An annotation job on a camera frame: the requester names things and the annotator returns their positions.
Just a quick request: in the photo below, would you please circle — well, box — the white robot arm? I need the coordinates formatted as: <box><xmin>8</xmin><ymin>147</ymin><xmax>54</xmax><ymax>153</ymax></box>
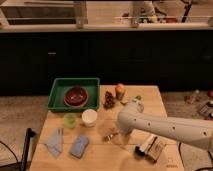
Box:
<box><xmin>117</xmin><ymin>99</ymin><xmax>213</xmax><ymax>152</ymax></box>

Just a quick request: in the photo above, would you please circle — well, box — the white plastic cup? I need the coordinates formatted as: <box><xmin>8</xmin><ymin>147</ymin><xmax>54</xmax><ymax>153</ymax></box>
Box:
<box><xmin>82</xmin><ymin>109</ymin><xmax>97</xmax><ymax>127</ymax></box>

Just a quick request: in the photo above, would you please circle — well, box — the small green plastic cup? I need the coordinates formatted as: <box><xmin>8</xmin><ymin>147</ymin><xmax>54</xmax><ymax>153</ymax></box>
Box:
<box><xmin>63</xmin><ymin>113</ymin><xmax>76</xmax><ymax>129</ymax></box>

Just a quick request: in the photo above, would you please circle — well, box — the orange green mango toy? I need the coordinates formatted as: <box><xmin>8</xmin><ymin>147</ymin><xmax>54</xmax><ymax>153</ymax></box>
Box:
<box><xmin>115</xmin><ymin>83</ymin><xmax>125</xmax><ymax>100</ymax></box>

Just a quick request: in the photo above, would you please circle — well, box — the brown grape bunch toy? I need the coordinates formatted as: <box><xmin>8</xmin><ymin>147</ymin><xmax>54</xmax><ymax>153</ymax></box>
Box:
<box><xmin>103</xmin><ymin>91</ymin><xmax>115</xmax><ymax>110</ymax></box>

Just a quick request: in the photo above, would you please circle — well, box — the dark red bowl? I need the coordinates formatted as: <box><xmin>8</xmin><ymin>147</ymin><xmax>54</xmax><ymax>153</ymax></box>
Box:
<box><xmin>64</xmin><ymin>86</ymin><xmax>88</xmax><ymax>108</ymax></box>

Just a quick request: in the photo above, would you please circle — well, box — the green plastic tray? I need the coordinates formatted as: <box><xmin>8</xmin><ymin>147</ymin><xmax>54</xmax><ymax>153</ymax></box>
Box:
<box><xmin>48</xmin><ymin>78</ymin><xmax>100</xmax><ymax>113</ymax></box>

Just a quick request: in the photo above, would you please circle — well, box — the blue sponge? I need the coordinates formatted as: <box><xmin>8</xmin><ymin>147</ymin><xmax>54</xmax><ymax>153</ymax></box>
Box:
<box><xmin>69</xmin><ymin>135</ymin><xmax>89</xmax><ymax>158</ymax></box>

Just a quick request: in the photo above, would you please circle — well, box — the black white brush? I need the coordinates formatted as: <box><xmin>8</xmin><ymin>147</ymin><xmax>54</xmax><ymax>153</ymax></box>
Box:
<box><xmin>135</xmin><ymin>134</ymin><xmax>156</xmax><ymax>156</ymax></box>

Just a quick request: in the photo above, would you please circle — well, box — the light blue cloth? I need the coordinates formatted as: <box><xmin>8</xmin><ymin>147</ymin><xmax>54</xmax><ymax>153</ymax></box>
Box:
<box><xmin>44</xmin><ymin>128</ymin><xmax>63</xmax><ymax>157</ymax></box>

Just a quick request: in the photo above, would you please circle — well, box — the small brown box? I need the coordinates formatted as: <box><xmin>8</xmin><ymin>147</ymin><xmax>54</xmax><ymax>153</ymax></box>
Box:
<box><xmin>147</xmin><ymin>137</ymin><xmax>166</xmax><ymax>163</ymax></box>

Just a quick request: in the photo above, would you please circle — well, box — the black cable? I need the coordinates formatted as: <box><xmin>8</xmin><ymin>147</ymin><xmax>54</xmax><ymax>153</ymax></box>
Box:
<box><xmin>177</xmin><ymin>141</ymin><xmax>213</xmax><ymax>171</ymax></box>

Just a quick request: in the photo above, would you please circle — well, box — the black chair frame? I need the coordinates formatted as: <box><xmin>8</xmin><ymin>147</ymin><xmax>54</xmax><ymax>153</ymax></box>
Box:
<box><xmin>0</xmin><ymin>128</ymin><xmax>35</xmax><ymax>171</ymax></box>

